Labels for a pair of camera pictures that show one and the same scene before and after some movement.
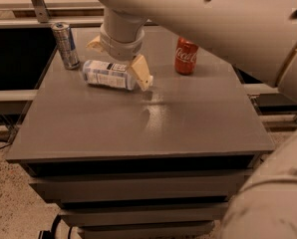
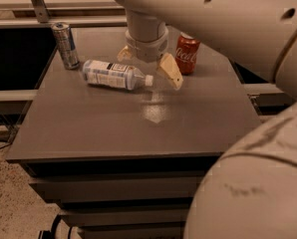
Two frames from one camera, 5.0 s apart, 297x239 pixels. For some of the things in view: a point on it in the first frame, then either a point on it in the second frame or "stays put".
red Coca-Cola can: [185, 56] stays put
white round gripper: [122, 50] → [149, 49]
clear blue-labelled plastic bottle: [112, 74] stays put
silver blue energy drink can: [66, 44] stays put
